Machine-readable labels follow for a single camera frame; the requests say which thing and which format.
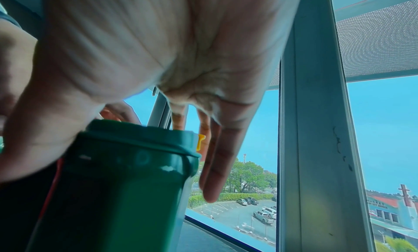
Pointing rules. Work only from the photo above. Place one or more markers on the person's right hand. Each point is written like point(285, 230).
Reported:
point(183, 44)

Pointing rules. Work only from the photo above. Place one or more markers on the green plastic container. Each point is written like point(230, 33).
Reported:
point(124, 189)

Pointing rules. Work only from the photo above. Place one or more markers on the person's left forearm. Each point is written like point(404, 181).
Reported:
point(14, 73)

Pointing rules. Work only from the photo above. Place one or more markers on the yellow plastic tab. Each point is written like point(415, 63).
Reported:
point(201, 140)

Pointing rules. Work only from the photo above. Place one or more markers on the red and white antenna mast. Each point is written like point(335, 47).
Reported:
point(245, 158)

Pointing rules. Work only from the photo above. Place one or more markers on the large green tree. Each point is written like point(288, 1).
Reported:
point(249, 176)

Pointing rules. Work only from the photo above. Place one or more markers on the green hedge row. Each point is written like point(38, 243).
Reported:
point(235, 197)

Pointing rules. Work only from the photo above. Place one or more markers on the grey parked car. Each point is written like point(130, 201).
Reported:
point(242, 202)

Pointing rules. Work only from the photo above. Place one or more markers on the dark parked car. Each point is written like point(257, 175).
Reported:
point(252, 201)

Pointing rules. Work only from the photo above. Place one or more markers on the white parked car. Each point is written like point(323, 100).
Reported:
point(270, 211)

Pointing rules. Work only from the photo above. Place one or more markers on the white pickup truck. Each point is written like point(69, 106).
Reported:
point(263, 217)

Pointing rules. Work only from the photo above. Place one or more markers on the blue window sill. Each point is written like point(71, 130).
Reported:
point(228, 231)

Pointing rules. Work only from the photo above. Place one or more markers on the grey mesh insect screen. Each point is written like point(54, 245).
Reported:
point(378, 39)

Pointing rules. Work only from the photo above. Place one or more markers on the building with red roof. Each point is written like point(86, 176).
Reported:
point(396, 214)

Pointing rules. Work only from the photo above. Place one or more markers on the slim aluminium window frame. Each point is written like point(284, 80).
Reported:
point(160, 109)

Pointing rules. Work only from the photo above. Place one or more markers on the grey aluminium window post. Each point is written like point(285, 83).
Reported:
point(320, 132)

